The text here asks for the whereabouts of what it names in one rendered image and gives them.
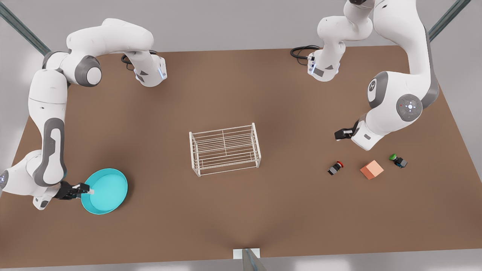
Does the green button switch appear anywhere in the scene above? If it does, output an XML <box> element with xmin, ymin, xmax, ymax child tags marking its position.
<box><xmin>389</xmin><ymin>154</ymin><xmax>408</xmax><ymax>169</ymax></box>

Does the silver frame post with foot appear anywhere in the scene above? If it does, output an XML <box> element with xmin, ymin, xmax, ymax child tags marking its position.
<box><xmin>233</xmin><ymin>248</ymin><xmax>266</xmax><ymax>271</ymax></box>

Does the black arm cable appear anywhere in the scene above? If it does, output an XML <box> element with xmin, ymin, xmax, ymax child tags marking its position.
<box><xmin>121</xmin><ymin>50</ymin><xmax>158</xmax><ymax>72</ymax></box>
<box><xmin>290</xmin><ymin>45</ymin><xmax>321</xmax><ymax>66</ymax></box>

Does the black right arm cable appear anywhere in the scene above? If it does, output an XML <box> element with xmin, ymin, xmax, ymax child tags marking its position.
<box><xmin>121</xmin><ymin>50</ymin><xmax>158</xmax><ymax>72</ymax></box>

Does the white wire shelf rack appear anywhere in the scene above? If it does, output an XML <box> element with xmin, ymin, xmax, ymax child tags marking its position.
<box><xmin>189</xmin><ymin>123</ymin><xmax>262</xmax><ymax>177</ymax></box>

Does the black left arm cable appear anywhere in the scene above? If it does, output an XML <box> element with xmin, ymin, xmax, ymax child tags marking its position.
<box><xmin>290</xmin><ymin>45</ymin><xmax>321</xmax><ymax>66</ymax></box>

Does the orange cube block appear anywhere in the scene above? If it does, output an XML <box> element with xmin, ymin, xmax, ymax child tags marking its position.
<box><xmin>360</xmin><ymin>160</ymin><xmax>384</xmax><ymax>180</ymax></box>

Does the turquoise plate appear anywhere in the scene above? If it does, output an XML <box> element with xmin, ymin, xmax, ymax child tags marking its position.
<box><xmin>81</xmin><ymin>168</ymin><xmax>128</xmax><ymax>215</ymax></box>

